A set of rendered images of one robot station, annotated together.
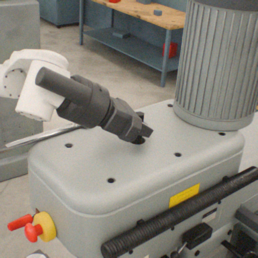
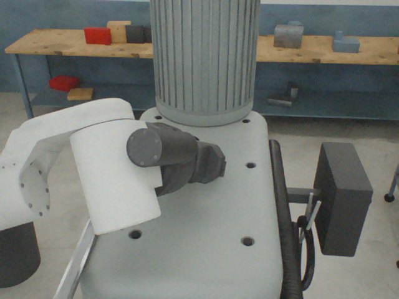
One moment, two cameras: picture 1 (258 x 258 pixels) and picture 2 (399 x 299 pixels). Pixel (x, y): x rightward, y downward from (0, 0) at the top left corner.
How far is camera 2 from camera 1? 53 cm
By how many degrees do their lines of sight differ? 38
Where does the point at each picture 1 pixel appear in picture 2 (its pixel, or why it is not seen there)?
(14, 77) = (29, 180)
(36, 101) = (141, 195)
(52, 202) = not seen: outside the picture
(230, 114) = (247, 96)
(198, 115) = (216, 111)
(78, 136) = not seen: hidden behind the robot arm
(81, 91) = (191, 141)
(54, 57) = (121, 107)
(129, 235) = (292, 289)
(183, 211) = (288, 223)
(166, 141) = not seen: hidden behind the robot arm
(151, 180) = (273, 210)
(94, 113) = (189, 166)
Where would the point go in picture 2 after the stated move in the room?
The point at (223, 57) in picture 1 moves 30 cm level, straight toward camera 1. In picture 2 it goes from (235, 30) to (389, 94)
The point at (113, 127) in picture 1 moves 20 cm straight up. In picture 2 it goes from (200, 172) to (200, 15)
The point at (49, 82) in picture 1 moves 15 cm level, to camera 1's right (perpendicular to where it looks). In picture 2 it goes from (168, 151) to (272, 99)
